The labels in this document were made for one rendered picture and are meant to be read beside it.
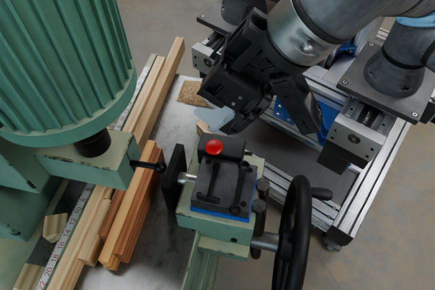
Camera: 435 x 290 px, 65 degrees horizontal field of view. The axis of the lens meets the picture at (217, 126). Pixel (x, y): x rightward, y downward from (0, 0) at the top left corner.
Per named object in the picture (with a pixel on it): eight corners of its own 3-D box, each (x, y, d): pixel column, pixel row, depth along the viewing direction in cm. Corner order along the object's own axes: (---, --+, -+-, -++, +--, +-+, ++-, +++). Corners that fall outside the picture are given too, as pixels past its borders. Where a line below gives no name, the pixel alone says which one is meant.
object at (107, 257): (116, 271, 57) (107, 262, 53) (107, 268, 57) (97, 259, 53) (159, 155, 70) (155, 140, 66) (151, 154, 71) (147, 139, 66)
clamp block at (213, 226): (249, 249, 62) (253, 232, 55) (178, 233, 64) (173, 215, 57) (261, 178, 71) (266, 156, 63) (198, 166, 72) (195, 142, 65)
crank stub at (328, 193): (329, 202, 71) (333, 202, 69) (301, 196, 72) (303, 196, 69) (331, 190, 72) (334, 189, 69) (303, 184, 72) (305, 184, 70)
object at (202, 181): (248, 223, 56) (251, 210, 51) (184, 209, 57) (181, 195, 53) (260, 156, 63) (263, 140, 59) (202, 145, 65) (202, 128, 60)
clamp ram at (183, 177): (205, 217, 62) (204, 196, 55) (166, 208, 63) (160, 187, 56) (216, 174, 67) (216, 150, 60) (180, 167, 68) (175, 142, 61)
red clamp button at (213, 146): (221, 157, 57) (221, 154, 56) (203, 154, 57) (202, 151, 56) (224, 143, 59) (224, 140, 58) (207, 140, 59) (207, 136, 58)
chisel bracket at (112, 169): (129, 195, 56) (117, 171, 49) (51, 179, 58) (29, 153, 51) (144, 158, 60) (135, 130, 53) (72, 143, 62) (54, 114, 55)
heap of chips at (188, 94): (217, 108, 78) (217, 103, 76) (175, 101, 79) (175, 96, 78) (224, 86, 82) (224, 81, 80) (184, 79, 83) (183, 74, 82)
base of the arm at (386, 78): (375, 50, 101) (388, 23, 93) (426, 72, 96) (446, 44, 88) (355, 81, 94) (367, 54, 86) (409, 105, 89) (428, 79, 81)
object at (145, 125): (95, 267, 58) (88, 260, 54) (84, 264, 58) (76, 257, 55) (185, 49, 89) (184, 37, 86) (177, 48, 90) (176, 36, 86)
